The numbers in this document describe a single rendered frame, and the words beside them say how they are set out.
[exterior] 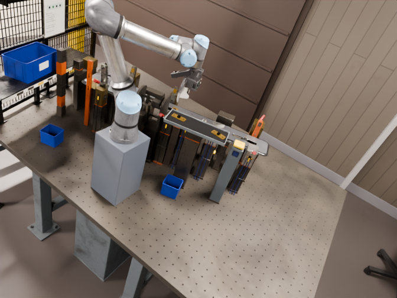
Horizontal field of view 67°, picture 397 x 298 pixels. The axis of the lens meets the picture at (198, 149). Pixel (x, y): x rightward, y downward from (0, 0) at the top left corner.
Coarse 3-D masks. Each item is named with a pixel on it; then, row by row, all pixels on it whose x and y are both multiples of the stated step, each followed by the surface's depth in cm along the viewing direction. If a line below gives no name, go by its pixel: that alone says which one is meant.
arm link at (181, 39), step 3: (171, 36) 141; (174, 36) 141; (177, 36) 141; (180, 36) 143; (171, 39) 141; (174, 39) 140; (177, 39) 141; (180, 39) 141; (183, 39) 141; (186, 39) 143; (189, 39) 144; (192, 39) 145; (180, 42) 138; (183, 42) 138; (186, 42) 139; (189, 42) 143; (192, 42) 143; (192, 45) 143
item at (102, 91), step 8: (96, 88) 193; (104, 88) 195; (96, 96) 195; (104, 96) 196; (96, 104) 199; (104, 104) 201; (96, 112) 204; (104, 112) 208; (96, 120) 206; (104, 120) 212; (96, 128) 211
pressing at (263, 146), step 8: (96, 72) 220; (136, 88) 218; (152, 96) 215; (184, 112) 210; (192, 112) 213; (208, 120) 211; (224, 128) 208; (232, 128) 211; (232, 136) 203; (240, 136) 206; (248, 136) 209; (248, 144) 201; (256, 144) 204; (264, 144) 206; (264, 152) 199
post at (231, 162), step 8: (232, 144) 172; (232, 152) 168; (240, 152) 167; (232, 160) 171; (224, 168) 176; (232, 168) 174; (224, 176) 179; (216, 184) 184; (224, 184) 182; (216, 192) 187; (216, 200) 191
